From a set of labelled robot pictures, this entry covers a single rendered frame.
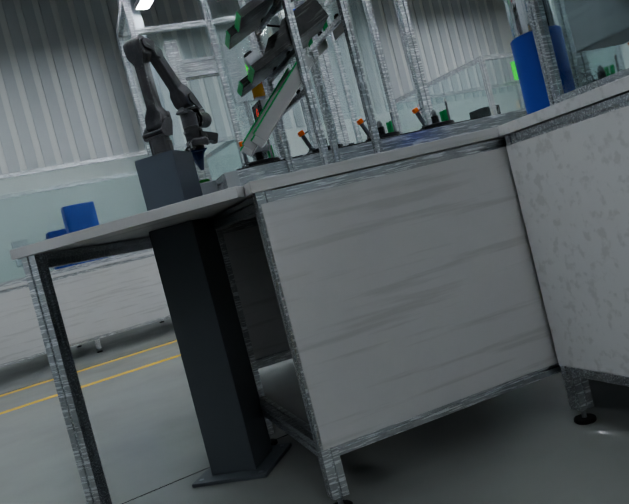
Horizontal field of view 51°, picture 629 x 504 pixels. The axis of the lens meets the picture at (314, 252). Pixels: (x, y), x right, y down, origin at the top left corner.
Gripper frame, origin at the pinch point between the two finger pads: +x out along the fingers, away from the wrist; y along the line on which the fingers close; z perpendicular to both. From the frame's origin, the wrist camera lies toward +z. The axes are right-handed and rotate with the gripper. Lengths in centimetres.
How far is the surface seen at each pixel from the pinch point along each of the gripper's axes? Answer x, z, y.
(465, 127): 11, 98, -18
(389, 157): 20, 33, -77
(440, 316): 64, 36, -77
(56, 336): 44, -59, -36
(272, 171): 11.1, 19.3, -18.6
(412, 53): -38, 129, 58
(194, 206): 20, -18, -67
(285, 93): -7, 19, -51
